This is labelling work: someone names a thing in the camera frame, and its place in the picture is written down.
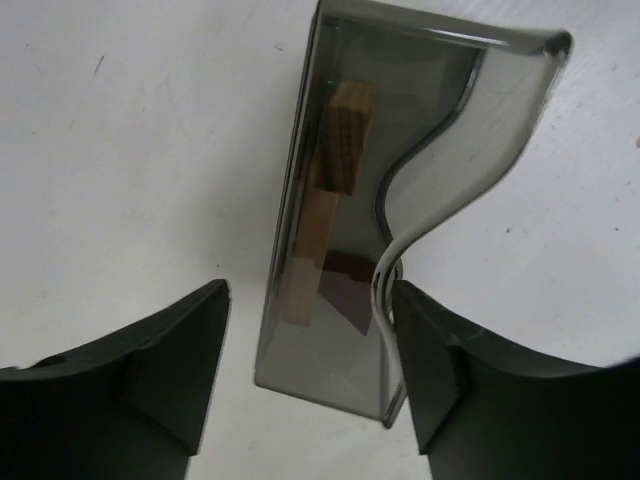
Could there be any plain light wood block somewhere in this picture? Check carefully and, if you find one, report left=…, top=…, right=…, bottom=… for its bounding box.
left=283, top=187, right=340, bottom=327

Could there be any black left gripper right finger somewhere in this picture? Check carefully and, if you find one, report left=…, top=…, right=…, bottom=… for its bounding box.
left=392, top=281, right=639, bottom=479

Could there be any dark red wood block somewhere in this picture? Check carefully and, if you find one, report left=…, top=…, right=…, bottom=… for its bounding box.
left=319, top=251, right=376, bottom=336

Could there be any striped light wood block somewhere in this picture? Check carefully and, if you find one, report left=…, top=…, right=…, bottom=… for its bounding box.
left=316, top=79, right=374, bottom=196

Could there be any smoky transparent plastic bin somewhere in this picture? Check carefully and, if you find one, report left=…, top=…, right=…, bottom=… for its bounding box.
left=254, top=1, right=573, bottom=426

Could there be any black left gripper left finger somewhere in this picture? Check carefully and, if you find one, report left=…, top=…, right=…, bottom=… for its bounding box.
left=1, top=279, right=231, bottom=480

